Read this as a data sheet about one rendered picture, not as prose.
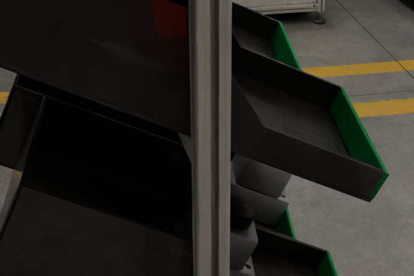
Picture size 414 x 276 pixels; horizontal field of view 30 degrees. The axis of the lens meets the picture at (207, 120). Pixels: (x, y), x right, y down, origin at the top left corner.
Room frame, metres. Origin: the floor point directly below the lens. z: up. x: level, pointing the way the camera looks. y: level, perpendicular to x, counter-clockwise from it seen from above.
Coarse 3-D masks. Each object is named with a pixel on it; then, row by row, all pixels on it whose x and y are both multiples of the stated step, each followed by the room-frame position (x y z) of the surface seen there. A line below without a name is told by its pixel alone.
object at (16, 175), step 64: (64, 128) 0.53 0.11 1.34; (128, 128) 0.53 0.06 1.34; (64, 192) 0.52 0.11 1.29; (128, 192) 0.53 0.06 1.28; (0, 256) 0.40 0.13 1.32; (64, 256) 0.41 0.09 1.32; (128, 256) 0.41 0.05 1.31; (192, 256) 0.41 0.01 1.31; (256, 256) 0.53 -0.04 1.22; (320, 256) 0.54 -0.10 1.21
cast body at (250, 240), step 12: (240, 204) 0.48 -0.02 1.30; (240, 216) 0.46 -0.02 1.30; (252, 216) 0.47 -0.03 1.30; (180, 228) 0.48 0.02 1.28; (240, 228) 0.46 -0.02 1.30; (252, 228) 0.47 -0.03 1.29; (240, 240) 0.46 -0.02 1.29; (252, 240) 0.46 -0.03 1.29; (240, 252) 0.46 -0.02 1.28; (252, 252) 0.46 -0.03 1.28; (240, 264) 0.46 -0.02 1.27; (252, 264) 0.47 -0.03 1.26
